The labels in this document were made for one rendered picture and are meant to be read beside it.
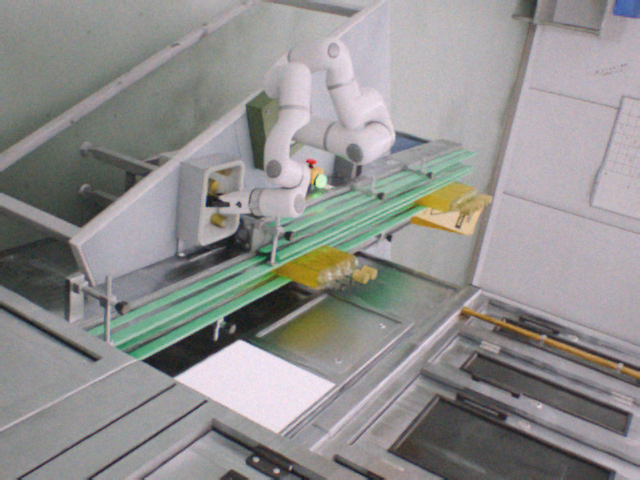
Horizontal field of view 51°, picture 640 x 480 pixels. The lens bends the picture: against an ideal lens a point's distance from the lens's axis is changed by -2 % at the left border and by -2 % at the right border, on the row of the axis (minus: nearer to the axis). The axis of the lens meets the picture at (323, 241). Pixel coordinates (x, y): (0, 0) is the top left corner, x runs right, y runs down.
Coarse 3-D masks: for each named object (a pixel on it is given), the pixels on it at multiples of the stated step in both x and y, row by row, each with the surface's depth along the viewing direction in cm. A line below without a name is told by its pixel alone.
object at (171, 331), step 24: (384, 216) 283; (408, 216) 288; (336, 240) 249; (360, 240) 253; (240, 288) 202; (264, 288) 204; (192, 312) 184; (216, 312) 186; (144, 336) 169; (168, 336) 171
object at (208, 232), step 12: (216, 168) 183; (240, 168) 194; (204, 180) 181; (228, 180) 197; (240, 180) 195; (204, 192) 182; (216, 192) 199; (228, 192) 198; (204, 204) 184; (204, 216) 198; (228, 216) 201; (204, 228) 197; (216, 228) 199; (228, 228) 200; (204, 240) 190; (216, 240) 194
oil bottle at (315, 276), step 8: (288, 264) 210; (296, 264) 209; (304, 264) 209; (312, 264) 210; (280, 272) 212; (288, 272) 211; (296, 272) 209; (304, 272) 207; (312, 272) 206; (320, 272) 206; (328, 272) 207; (296, 280) 210; (304, 280) 208; (312, 280) 207; (320, 280) 205; (328, 280) 206; (320, 288) 206
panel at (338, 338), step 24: (288, 312) 211; (312, 312) 215; (336, 312) 218; (360, 312) 220; (384, 312) 221; (264, 336) 197; (288, 336) 199; (312, 336) 201; (336, 336) 203; (360, 336) 205; (384, 336) 207; (288, 360) 186; (312, 360) 189; (336, 360) 190; (360, 360) 191; (336, 384) 178; (312, 408) 167; (288, 432) 158
